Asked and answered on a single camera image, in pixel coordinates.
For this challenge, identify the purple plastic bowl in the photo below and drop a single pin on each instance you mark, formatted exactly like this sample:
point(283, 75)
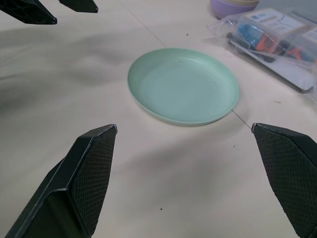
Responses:
point(223, 7)

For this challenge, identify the light green round plate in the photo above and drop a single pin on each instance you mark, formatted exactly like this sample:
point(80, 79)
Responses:
point(183, 86)

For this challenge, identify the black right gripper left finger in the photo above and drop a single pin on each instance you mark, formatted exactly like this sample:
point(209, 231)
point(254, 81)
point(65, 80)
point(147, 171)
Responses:
point(74, 183)

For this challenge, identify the clear plastic bag with parts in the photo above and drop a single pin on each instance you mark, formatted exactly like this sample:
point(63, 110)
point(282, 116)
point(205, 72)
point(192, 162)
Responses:
point(270, 29)

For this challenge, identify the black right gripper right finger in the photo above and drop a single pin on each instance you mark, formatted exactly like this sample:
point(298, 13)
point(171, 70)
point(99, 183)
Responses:
point(292, 173)

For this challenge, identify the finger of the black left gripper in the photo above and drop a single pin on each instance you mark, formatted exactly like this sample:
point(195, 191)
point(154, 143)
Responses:
point(83, 5)
point(29, 12)

